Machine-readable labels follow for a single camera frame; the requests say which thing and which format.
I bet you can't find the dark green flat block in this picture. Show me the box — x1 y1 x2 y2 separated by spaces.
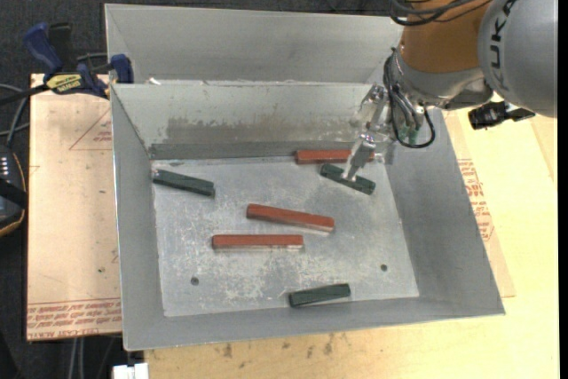
319 162 377 196
288 282 352 310
151 169 217 199

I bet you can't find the red-brown flat block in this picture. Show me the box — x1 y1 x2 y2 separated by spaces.
210 233 306 253
245 202 336 236
295 148 376 166

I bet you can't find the grey metal bin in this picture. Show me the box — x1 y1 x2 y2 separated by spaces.
104 3 507 352

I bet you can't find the brown cardboard board, red print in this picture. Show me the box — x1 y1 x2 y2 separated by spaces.
26 73 518 343

